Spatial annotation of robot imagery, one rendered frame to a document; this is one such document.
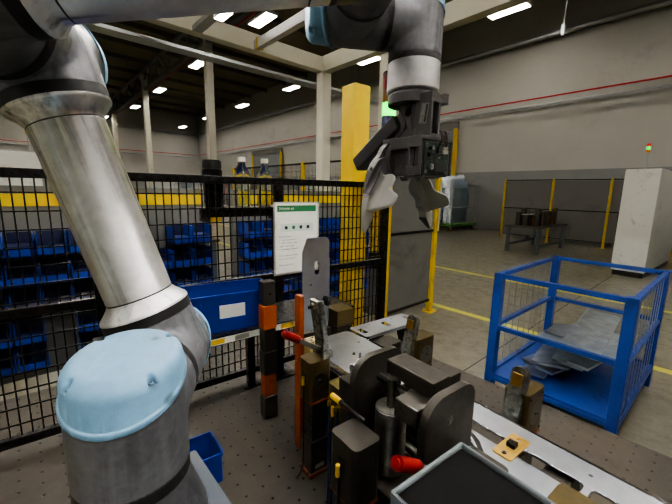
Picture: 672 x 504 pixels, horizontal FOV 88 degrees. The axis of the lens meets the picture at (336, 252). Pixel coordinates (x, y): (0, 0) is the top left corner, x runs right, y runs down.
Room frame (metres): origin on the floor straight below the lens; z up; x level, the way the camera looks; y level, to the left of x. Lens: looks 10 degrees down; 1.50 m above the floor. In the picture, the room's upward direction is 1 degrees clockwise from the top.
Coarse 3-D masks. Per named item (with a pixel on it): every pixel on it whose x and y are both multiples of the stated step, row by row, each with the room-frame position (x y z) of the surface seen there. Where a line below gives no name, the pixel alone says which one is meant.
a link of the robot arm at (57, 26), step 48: (0, 0) 0.31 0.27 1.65; (48, 0) 0.32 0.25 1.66; (96, 0) 0.33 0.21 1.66; (144, 0) 0.34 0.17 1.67; (192, 0) 0.35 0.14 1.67; (240, 0) 0.36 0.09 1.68; (288, 0) 0.38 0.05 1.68; (336, 0) 0.39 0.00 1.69; (384, 0) 0.41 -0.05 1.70; (0, 48) 0.34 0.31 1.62
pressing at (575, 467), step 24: (336, 336) 1.15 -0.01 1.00; (360, 336) 1.16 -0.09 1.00; (336, 360) 0.98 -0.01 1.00; (480, 408) 0.75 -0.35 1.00; (504, 432) 0.67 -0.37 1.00; (528, 432) 0.67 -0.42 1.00; (552, 456) 0.60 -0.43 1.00; (576, 456) 0.61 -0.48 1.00; (528, 480) 0.54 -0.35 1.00; (552, 480) 0.54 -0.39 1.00; (576, 480) 0.55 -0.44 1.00; (600, 480) 0.55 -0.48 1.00; (624, 480) 0.55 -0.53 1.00
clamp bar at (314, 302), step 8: (312, 304) 0.89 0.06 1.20; (320, 304) 0.88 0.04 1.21; (328, 304) 0.91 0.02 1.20; (312, 312) 0.90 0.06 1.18; (320, 312) 0.88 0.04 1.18; (312, 320) 0.91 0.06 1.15; (320, 320) 0.89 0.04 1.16; (320, 328) 0.89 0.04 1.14; (320, 336) 0.89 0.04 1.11; (320, 344) 0.90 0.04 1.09; (328, 344) 0.90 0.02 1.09
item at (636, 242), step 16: (640, 176) 6.51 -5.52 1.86; (656, 176) 6.34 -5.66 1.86; (624, 192) 6.66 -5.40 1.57; (640, 192) 6.48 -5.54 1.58; (656, 192) 6.31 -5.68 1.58; (624, 208) 6.63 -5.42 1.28; (640, 208) 6.45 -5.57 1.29; (656, 208) 6.36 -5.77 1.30; (624, 224) 6.60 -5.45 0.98; (640, 224) 6.42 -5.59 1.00; (656, 224) 6.51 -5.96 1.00; (624, 240) 6.57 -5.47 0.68; (640, 240) 6.39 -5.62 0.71; (656, 240) 6.67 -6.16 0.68; (624, 256) 6.54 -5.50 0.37; (640, 256) 6.36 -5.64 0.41; (656, 256) 6.84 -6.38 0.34; (624, 272) 6.52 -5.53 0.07; (640, 272) 6.33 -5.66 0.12
